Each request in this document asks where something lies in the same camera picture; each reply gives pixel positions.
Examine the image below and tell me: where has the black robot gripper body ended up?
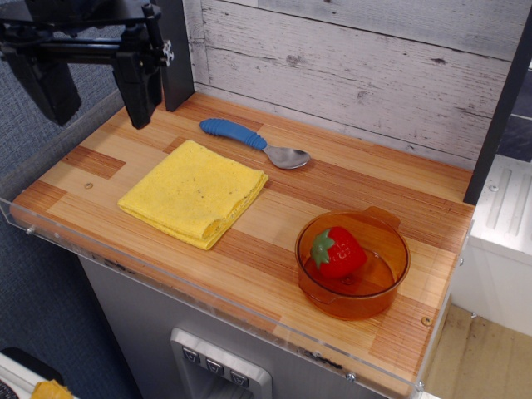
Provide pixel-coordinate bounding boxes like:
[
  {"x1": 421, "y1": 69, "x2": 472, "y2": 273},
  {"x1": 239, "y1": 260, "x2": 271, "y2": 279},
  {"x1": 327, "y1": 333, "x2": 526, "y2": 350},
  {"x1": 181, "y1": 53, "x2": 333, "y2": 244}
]
[{"x1": 1, "y1": 1, "x2": 174, "y2": 67}]

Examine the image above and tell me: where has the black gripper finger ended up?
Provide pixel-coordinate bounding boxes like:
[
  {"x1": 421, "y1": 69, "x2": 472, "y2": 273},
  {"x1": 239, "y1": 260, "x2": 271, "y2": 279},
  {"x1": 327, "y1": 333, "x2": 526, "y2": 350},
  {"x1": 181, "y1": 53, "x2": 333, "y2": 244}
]
[
  {"x1": 8, "y1": 54, "x2": 81, "y2": 126},
  {"x1": 114, "y1": 52, "x2": 162, "y2": 130}
]

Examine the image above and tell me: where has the blue handled metal spoon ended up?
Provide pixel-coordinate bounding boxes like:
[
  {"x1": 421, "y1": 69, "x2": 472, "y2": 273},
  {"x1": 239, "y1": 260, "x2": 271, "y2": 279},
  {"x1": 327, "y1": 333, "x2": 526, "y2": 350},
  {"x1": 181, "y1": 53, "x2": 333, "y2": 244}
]
[{"x1": 199, "y1": 118, "x2": 311, "y2": 170}]

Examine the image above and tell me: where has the yellow folded cloth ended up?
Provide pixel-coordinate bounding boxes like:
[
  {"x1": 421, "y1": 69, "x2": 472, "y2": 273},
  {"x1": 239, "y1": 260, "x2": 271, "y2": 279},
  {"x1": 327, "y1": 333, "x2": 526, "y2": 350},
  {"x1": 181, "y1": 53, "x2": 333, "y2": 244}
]
[{"x1": 117, "y1": 140, "x2": 268, "y2": 250}]

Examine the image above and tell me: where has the red toy strawberry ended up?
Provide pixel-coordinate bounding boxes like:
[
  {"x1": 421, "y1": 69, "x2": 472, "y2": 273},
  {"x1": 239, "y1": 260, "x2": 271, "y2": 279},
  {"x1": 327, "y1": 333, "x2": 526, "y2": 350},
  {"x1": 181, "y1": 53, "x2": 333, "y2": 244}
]
[{"x1": 310, "y1": 226, "x2": 367, "y2": 279}]

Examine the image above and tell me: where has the silver dispenser button panel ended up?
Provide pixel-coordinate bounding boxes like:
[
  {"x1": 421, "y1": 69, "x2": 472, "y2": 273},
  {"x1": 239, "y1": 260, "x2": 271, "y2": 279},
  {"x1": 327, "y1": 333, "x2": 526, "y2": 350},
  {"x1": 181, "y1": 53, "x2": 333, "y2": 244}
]
[{"x1": 170, "y1": 328, "x2": 273, "y2": 398}]

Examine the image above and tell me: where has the grey toy fridge cabinet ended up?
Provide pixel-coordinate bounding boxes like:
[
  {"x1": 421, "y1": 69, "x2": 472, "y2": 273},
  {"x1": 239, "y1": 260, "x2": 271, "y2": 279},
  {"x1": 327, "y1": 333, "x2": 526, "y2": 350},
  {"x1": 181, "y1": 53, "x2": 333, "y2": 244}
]
[{"x1": 81, "y1": 257, "x2": 386, "y2": 398}]

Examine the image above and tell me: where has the clear acrylic table guard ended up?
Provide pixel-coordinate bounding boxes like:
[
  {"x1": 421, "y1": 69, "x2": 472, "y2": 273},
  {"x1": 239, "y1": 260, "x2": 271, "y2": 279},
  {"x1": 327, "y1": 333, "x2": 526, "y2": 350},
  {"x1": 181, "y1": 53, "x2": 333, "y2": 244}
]
[{"x1": 7, "y1": 94, "x2": 473, "y2": 398}]

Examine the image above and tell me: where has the orange transparent plastic pot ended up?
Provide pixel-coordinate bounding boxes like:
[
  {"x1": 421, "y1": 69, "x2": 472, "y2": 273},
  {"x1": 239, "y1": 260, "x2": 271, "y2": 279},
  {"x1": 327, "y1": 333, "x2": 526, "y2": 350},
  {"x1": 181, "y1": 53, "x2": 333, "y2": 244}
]
[{"x1": 295, "y1": 207, "x2": 411, "y2": 320}]

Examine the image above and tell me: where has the yellow object bottom left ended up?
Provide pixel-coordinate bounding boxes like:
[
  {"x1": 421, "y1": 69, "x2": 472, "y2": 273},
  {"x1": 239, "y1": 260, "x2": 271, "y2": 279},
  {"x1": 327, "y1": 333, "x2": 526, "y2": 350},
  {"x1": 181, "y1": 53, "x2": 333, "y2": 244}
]
[{"x1": 30, "y1": 380, "x2": 74, "y2": 399}]

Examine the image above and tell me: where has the black left vertical post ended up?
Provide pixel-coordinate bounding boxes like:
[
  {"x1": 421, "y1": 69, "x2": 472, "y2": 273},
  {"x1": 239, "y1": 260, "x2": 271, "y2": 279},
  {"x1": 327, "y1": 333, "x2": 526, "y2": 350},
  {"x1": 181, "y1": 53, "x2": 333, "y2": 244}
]
[{"x1": 152, "y1": 0, "x2": 195, "y2": 111}]

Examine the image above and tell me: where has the black vertical post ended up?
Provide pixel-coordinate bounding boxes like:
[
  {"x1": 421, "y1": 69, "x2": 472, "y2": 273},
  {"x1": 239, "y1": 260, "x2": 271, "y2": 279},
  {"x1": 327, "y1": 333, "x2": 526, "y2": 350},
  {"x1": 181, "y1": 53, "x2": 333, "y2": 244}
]
[
  {"x1": 463, "y1": 11, "x2": 531, "y2": 205},
  {"x1": 152, "y1": 0, "x2": 195, "y2": 111}
]

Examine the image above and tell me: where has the black right vertical post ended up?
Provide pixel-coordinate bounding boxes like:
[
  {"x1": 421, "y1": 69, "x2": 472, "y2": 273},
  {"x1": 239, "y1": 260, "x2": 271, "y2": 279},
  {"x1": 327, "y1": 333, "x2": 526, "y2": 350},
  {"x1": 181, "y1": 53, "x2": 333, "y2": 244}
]
[{"x1": 463, "y1": 11, "x2": 531, "y2": 205}]

